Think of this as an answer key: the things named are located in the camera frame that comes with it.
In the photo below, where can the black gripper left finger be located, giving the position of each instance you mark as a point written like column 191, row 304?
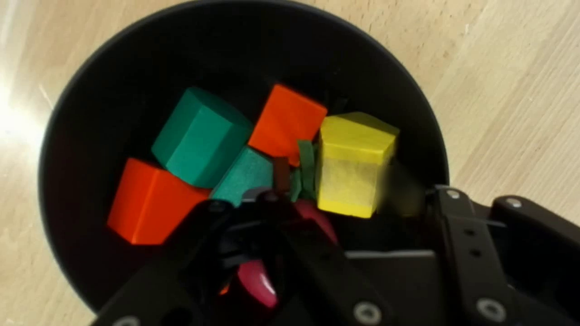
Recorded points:
column 182, row 273

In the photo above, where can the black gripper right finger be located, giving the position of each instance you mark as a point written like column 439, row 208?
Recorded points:
column 483, row 266

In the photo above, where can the yellow wooden block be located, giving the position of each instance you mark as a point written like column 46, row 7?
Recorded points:
column 354, row 164

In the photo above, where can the black bowl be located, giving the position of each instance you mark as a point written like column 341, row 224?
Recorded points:
column 120, row 92

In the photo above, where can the orange wooden block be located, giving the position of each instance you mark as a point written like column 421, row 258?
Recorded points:
column 151, row 202
column 287, row 121

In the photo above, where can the green wooden block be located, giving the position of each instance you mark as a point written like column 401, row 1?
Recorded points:
column 200, row 137
column 247, row 175

